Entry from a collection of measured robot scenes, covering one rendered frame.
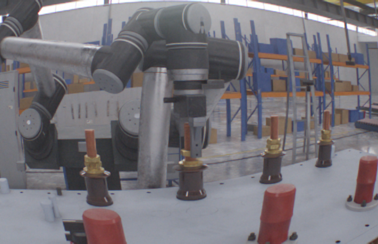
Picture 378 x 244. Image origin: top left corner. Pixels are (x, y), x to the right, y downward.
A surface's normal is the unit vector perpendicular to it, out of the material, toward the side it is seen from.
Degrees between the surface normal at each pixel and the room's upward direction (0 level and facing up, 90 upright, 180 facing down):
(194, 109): 90
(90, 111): 90
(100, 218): 4
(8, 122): 90
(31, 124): 60
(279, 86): 90
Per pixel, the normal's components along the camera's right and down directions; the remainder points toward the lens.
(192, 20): 0.72, 0.07
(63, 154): 0.18, 0.11
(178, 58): -0.44, 0.11
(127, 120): 0.06, -0.36
